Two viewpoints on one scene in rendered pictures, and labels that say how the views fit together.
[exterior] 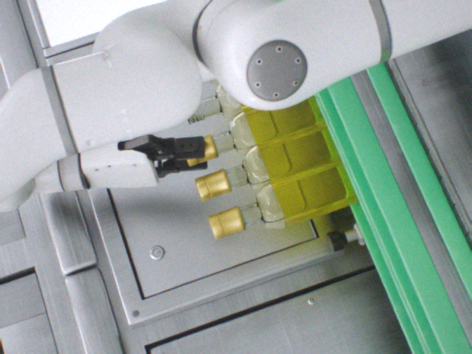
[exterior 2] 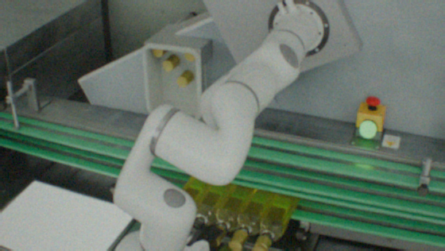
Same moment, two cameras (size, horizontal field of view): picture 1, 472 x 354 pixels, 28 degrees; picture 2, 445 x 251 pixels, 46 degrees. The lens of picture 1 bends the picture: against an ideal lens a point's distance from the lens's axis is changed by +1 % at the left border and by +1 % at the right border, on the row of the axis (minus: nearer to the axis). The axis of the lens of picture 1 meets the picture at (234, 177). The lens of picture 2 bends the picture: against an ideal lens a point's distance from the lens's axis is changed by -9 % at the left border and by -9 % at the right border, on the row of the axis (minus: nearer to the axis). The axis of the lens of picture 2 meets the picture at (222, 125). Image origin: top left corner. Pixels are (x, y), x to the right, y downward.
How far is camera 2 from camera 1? 0.94 m
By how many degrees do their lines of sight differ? 50
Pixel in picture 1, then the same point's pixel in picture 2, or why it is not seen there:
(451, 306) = (377, 170)
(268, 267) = not seen: outside the picture
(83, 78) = (240, 76)
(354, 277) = not seen: outside the picture
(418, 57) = (271, 125)
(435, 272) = (361, 167)
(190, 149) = (216, 230)
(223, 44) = (264, 58)
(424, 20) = (304, 35)
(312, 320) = not seen: outside the picture
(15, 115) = (234, 93)
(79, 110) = (251, 84)
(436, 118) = (301, 133)
